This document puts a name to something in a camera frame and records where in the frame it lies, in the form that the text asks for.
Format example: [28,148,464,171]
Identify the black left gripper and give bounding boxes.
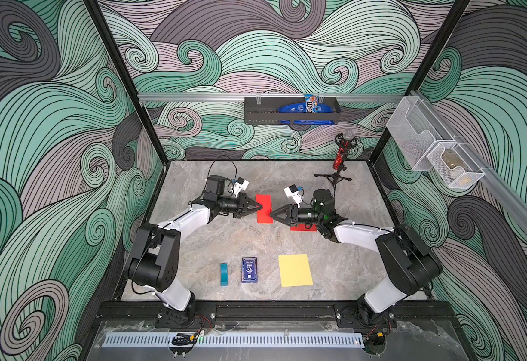
[216,195,261,219]

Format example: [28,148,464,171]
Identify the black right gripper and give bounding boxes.
[272,202,325,225]

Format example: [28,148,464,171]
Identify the red square paper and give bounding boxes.
[290,224,317,232]
[256,194,273,224]

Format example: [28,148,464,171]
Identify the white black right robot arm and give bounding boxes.
[269,187,443,320]

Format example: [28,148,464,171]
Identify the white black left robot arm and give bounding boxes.
[123,175,263,311]

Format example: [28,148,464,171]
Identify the yellow square paper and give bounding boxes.
[278,254,313,287]

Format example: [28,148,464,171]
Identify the blue card box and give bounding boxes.
[241,257,258,284]

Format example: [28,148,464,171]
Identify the black microphone tripod stand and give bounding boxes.
[313,163,352,191]

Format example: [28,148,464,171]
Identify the teal small block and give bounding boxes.
[220,263,229,287]

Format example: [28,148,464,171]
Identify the red black microphone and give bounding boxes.
[332,129,357,171]

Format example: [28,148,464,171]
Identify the blue snack packet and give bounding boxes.
[278,95,336,125]

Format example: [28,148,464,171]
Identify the small clear plastic bin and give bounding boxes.
[427,141,485,190]

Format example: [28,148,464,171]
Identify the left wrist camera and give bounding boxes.
[232,177,249,198]

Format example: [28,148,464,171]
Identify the black wall shelf basket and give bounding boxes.
[244,96,342,125]

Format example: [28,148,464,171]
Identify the aluminium rail back wall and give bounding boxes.
[138,92,403,103]

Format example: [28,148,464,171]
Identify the aluminium rail wall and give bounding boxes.
[138,92,403,103]
[409,90,527,236]

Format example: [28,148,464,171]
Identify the clear plastic wall bin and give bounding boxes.
[387,96,442,171]

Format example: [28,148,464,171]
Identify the black front base frame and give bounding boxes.
[96,301,455,329]

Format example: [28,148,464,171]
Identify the black corner frame post left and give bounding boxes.
[84,0,170,166]

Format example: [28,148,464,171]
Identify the black corner frame post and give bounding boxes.
[84,0,170,166]
[367,0,470,168]

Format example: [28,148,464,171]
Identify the white slotted cable duct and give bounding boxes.
[102,332,365,348]

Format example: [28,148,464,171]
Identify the aluminium rail right wall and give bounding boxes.
[409,90,527,236]

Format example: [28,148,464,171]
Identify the black corner frame post right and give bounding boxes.
[367,0,470,168]

